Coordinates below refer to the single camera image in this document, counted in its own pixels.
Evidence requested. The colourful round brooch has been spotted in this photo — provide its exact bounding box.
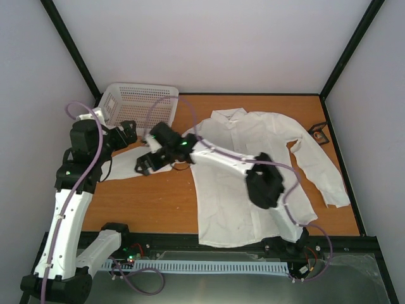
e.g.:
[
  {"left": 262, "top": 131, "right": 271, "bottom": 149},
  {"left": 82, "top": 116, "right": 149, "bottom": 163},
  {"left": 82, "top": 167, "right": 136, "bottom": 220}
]
[{"left": 314, "top": 132, "right": 323, "bottom": 141}]

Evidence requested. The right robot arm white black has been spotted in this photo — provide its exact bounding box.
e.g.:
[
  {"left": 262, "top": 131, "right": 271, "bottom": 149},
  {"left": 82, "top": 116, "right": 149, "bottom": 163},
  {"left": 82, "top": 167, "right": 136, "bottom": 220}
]
[{"left": 135, "top": 122, "right": 309, "bottom": 255}]

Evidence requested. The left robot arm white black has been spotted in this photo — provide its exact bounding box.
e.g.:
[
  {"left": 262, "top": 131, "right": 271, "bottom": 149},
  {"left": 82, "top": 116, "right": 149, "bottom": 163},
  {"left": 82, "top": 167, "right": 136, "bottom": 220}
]
[{"left": 20, "top": 119, "right": 137, "bottom": 303}]

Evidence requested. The white perforated plastic basket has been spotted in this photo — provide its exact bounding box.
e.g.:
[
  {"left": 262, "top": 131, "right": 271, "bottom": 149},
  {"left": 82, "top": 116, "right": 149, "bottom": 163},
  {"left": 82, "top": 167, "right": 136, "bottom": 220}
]
[{"left": 97, "top": 82, "right": 179, "bottom": 136}]

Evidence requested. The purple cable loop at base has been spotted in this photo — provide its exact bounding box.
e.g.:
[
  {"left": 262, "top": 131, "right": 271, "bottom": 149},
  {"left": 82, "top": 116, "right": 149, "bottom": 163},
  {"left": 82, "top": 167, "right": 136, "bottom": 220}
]
[{"left": 107, "top": 255, "right": 165, "bottom": 296}]

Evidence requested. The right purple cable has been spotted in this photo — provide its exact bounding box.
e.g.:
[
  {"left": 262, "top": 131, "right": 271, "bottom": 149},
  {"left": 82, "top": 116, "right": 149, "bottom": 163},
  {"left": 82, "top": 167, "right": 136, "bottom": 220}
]
[{"left": 144, "top": 96, "right": 333, "bottom": 270}]

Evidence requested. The black open brooch box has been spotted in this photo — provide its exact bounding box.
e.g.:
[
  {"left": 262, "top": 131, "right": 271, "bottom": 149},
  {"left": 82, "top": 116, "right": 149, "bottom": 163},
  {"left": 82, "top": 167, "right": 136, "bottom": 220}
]
[{"left": 308, "top": 122, "right": 330, "bottom": 146}]

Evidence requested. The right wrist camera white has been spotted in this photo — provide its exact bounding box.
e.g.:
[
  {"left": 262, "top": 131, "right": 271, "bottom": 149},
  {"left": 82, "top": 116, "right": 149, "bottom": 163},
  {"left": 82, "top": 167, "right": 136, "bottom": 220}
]
[{"left": 144, "top": 134, "right": 162, "bottom": 154}]

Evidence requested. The light blue slotted cable duct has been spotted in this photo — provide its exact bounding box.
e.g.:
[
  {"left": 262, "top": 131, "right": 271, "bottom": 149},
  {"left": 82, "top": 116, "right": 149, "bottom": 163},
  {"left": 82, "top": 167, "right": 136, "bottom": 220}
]
[{"left": 122, "top": 260, "right": 289, "bottom": 276}]

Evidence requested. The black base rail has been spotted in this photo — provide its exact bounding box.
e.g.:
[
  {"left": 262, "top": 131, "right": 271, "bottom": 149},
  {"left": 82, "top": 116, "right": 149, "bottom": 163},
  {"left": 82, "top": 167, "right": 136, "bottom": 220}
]
[{"left": 120, "top": 231, "right": 304, "bottom": 257}]

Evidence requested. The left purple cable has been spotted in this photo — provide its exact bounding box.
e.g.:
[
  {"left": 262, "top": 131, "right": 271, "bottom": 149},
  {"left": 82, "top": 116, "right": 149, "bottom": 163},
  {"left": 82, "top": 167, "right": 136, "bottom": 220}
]
[{"left": 39, "top": 100, "right": 105, "bottom": 304}]

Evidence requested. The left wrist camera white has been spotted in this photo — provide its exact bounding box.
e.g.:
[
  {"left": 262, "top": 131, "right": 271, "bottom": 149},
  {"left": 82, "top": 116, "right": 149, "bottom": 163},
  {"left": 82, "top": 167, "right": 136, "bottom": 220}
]
[{"left": 75, "top": 106, "right": 109, "bottom": 126}]

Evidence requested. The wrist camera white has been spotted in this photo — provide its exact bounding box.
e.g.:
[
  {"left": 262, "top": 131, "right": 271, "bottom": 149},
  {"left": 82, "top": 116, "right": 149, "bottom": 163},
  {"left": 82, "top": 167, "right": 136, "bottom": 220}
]
[
  {"left": 144, "top": 134, "right": 162, "bottom": 154},
  {"left": 75, "top": 106, "right": 109, "bottom": 126}
]

